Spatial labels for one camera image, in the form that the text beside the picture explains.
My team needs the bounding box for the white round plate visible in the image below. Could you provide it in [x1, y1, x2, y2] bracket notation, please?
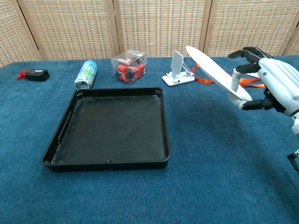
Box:
[185, 45, 253, 102]

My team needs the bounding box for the white folding phone stand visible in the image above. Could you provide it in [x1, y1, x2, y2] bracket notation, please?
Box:
[162, 50, 195, 87]

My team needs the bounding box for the black rectangular plastic tray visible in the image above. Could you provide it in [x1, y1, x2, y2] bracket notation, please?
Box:
[41, 86, 171, 173]

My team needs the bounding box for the blue table cloth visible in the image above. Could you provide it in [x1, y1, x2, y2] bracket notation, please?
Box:
[0, 55, 299, 224]

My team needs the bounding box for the black box with red clip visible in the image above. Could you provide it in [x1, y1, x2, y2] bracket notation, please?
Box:
[16, 69, 50, 82]

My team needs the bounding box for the blue green drink can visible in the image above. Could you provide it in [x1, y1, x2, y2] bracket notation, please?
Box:
[74, 60, 98, 90]

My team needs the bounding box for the woven folding screen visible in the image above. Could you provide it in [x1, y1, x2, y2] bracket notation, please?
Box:
[0, 0, 299, 68]

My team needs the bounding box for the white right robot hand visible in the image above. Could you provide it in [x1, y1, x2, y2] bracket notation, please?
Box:
[226, 47, 299, 117]

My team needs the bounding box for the orange lanyard strap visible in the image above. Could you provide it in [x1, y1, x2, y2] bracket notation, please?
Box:
[192, 63, 266, 88]

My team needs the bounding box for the clear box of red parts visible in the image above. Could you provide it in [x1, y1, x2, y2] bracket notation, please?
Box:
[110, 49, 148, 85]

